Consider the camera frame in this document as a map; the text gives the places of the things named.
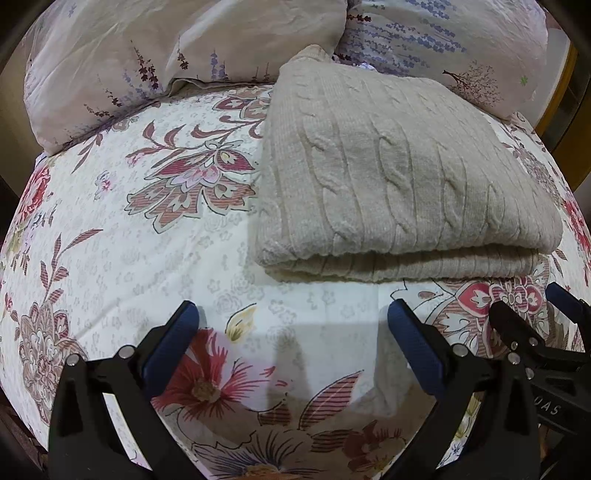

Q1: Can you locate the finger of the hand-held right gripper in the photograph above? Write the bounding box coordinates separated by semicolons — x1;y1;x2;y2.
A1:
546;282;591;329
488;301;591;371

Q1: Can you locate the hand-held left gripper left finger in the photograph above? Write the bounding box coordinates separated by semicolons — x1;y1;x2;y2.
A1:
48;300;201;480

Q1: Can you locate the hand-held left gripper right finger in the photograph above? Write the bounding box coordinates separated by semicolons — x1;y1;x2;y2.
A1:
383;299;542;480

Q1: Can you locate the beige cable-knit sweater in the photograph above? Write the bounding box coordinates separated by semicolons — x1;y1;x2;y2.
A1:
249;44;564;284

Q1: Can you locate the floral bed sheet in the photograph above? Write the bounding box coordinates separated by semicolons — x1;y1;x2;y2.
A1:
0;83;591;480

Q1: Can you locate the yellow wooden furniture edge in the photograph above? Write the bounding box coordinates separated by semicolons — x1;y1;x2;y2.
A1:
531;41;581;139

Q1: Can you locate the right lavender-print pillow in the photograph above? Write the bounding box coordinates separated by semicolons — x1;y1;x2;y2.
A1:
332;0;551;121

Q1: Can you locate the pale lavender-print pillow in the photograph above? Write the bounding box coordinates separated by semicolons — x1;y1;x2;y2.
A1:
23;0;348;156

